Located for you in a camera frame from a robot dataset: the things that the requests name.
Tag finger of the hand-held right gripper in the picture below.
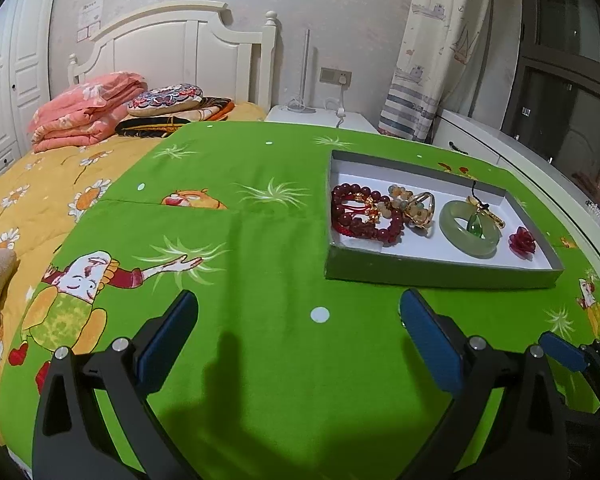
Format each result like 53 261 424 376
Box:
539 331 589 373

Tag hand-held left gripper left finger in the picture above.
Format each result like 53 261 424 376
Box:
32 290 201 480

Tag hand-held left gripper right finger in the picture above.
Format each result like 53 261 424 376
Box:
399 288 568 480

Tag grey cardboard tray box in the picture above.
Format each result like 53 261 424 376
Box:
325 149 565 291

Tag pale green jade bangle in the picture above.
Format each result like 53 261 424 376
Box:
440 200 501 259

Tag green leaf pendant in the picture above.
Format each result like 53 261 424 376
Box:
465 180 506 238

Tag gold bangle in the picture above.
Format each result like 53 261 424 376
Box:
402 191 437 237

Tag multicolour bead bracelet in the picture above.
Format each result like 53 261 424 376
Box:
380 184 428 231

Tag dark red bead bracelet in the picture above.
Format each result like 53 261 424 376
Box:
331 182 406 247

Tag red rose ornament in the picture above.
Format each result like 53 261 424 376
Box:
509 226 537 261

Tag green cartoon printed cloth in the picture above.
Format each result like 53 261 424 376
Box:
0 121 600 480

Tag white dresser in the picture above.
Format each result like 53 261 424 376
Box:
430 109 600 281

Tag black orange folded blanket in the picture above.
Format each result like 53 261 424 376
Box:
115 96 236 138

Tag patterned embroidered pillow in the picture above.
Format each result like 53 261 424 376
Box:
126 85 204 117

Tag pink folded quilt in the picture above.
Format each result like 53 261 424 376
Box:
29 72 148 153

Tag white nightstand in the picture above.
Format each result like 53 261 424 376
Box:
265 105 378 135

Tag dark framed window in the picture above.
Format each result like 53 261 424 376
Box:
500 0 600 201

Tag ship printed curtain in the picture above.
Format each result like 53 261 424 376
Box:
378 0 496 143

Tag white bed headboard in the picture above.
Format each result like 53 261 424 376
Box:
67 1 278 108

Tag white stick lamp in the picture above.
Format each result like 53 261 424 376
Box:
286 30 317 113

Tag white wardrobe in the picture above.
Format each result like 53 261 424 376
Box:
0 0 62 181

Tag red string bracelet gold charms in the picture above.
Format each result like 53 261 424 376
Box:
332 195 383 238

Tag white charger cable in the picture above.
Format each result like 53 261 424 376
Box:
326 74 351 128

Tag grey wall socket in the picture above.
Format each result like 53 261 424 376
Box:
320 66 352 86

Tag white wall papers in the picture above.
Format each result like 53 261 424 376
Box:
76 0 104 43

